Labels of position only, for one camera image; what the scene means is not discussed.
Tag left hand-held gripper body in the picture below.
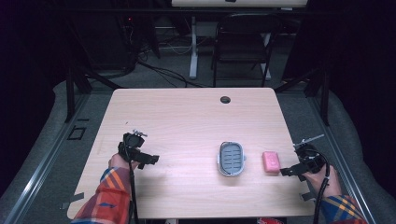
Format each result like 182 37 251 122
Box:
118 129 154 165

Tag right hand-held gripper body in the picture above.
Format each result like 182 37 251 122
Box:
291 133 328 176

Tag pink soap bar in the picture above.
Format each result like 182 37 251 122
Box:
262 150 281 174

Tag grey soap dish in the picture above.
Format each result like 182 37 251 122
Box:
216 141 248 177

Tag person's left hand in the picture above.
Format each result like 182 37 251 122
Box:
107 152 140 171

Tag person's right hand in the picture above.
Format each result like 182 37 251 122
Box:
302 164 343 201

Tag grey tape strip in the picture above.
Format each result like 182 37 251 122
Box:
59 191 86 211
300 191 318 203

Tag red packet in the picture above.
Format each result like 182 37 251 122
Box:
257 217 287 224

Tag black tape square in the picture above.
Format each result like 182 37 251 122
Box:
66 125 87 141

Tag black metal stand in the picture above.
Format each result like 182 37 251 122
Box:
274 65 332 127
63 60 123 124

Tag white desk leg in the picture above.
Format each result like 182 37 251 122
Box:
189 15 200 80
262 32 273 81

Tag black folding chair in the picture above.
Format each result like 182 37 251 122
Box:
210 12 284 89

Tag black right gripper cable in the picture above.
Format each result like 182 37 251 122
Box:
306 147 332 224

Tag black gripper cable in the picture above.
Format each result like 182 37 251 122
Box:
122 140 141 224
306 147 332 224

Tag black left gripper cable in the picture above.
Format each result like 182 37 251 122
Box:
122 140 141 224

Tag metal floor rail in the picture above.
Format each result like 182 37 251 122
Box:
2 92 92 224
307 95 378 224

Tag black floor cables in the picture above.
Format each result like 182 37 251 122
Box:
135 57 207 89

